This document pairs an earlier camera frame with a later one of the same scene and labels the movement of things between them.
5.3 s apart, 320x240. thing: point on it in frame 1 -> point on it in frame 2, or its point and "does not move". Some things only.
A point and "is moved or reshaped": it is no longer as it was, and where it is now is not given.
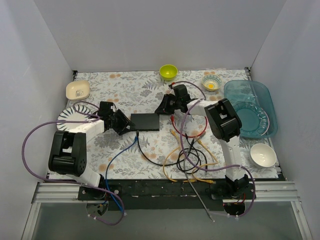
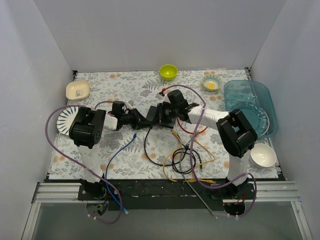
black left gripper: (119, 122) -> (136, 119)
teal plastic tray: (254, 102) does not move
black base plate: (164, 195) does not move
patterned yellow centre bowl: (212, 82) does not move
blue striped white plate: (70, 114) does not move
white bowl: (263, 155) does not move
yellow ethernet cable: (171, 132) does not move
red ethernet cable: (193, 136) is moved or reshaped
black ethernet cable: (158, 164) -> (160, 164)
